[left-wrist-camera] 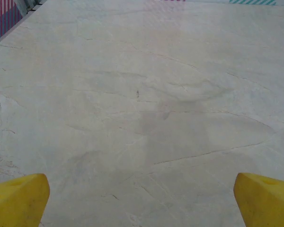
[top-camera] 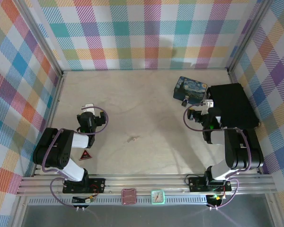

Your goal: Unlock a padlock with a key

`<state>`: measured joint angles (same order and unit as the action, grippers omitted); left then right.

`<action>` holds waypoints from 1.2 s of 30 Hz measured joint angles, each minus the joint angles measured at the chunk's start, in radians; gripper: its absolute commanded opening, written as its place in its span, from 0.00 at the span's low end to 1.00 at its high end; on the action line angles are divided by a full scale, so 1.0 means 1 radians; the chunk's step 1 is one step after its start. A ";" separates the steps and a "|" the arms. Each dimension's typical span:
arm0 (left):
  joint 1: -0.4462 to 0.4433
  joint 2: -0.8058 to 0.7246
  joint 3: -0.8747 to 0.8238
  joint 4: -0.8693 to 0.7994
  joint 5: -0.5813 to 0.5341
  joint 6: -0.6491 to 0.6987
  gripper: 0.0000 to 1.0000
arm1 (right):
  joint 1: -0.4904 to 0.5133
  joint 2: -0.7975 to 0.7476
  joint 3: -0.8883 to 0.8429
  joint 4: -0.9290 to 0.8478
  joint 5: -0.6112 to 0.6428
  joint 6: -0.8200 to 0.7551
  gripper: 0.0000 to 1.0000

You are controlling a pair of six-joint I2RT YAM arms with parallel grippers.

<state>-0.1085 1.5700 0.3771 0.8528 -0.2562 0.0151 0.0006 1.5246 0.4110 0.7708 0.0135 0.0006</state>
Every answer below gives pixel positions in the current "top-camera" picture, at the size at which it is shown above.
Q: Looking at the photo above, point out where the aluminium frame post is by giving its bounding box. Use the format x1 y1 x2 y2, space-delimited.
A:
227 0 274 74
14 0 64 78

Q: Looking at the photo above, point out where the grey metal panel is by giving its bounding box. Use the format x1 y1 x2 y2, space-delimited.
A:
11 196 282 227

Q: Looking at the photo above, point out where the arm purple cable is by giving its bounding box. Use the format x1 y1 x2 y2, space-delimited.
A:
183 103 253 210
41 106 109 210

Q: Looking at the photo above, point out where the small black controller board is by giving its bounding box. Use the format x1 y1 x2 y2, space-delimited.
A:
207 192 227 206
72 195 95 205

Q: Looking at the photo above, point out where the slotted grey cable duct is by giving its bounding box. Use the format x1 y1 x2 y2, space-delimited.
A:
27 197 210 206

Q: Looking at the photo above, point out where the starry night print tin box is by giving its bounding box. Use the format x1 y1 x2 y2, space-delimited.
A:
172 76 208 105

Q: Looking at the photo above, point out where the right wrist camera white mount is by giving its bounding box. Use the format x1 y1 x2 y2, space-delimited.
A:
202 99 215 116

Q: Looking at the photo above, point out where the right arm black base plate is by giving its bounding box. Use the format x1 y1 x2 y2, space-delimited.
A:
188 176 232 192

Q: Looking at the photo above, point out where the black hard case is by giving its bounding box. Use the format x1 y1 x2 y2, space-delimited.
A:
206 82 260 130

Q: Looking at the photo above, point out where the small silver key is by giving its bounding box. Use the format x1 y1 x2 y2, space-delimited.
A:
126 135 141 144

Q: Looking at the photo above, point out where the small mint green clock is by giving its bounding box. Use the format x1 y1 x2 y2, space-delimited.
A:
151 190 166 205

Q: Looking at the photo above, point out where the red black triangle badge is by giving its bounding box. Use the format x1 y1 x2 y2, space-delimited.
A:
79 149 92 161

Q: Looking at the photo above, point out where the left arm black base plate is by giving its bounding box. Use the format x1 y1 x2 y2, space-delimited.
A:
62 177 107 194

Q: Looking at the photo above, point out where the pink square coaster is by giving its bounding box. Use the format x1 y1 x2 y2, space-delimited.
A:
121 188 137 205

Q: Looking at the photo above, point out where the wide aluminium extrusion rail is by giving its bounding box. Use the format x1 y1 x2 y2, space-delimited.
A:
16 174 275 196

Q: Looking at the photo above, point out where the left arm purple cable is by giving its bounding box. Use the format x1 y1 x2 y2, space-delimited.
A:
41 106 109 210

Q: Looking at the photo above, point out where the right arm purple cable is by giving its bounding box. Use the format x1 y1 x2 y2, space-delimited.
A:
183 103 253 210

